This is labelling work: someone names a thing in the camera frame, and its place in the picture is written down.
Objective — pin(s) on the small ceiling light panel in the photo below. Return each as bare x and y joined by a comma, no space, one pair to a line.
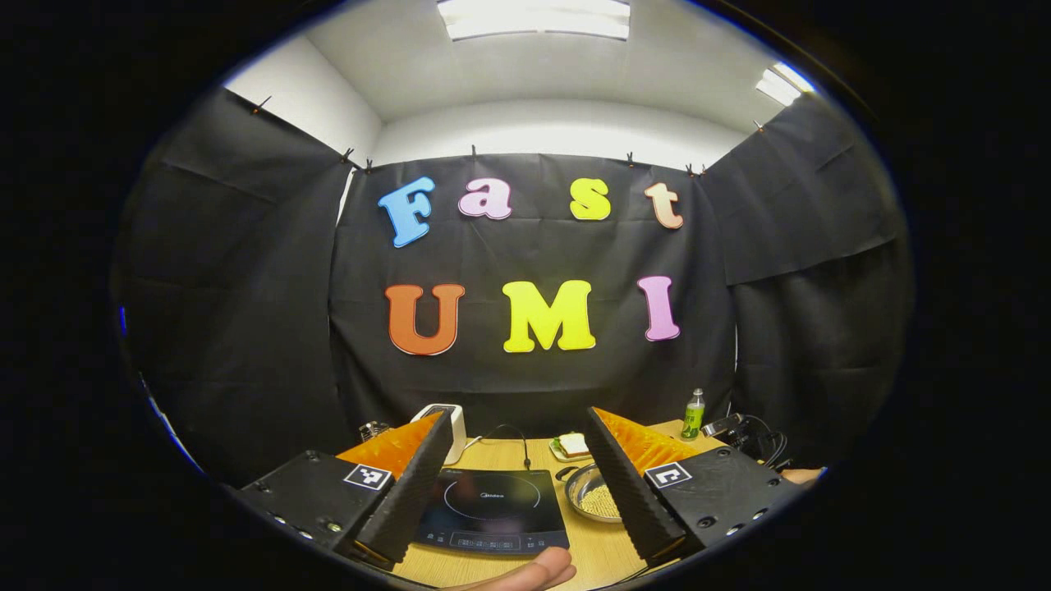
784,84

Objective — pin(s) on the black backdrop cloth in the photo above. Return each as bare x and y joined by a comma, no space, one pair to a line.
534,246

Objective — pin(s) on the small white plate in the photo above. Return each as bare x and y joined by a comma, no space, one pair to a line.
557,451

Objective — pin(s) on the steel pot with soybeans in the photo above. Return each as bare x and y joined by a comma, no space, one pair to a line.
593,497

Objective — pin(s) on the black induction cooktop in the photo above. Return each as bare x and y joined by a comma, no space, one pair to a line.
493,509

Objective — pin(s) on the white toaster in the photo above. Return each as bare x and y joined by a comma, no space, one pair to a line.
454,427

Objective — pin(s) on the large ceiling light panel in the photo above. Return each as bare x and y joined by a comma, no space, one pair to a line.
534,18

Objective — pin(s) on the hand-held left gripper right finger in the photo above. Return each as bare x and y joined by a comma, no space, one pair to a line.
624,492

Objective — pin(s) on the sandwich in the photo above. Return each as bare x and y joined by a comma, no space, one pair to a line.
573,444

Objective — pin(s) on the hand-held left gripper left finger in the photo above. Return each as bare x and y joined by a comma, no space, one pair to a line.
410,492

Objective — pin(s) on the green tea bottle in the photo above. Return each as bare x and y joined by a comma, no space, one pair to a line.
693,419

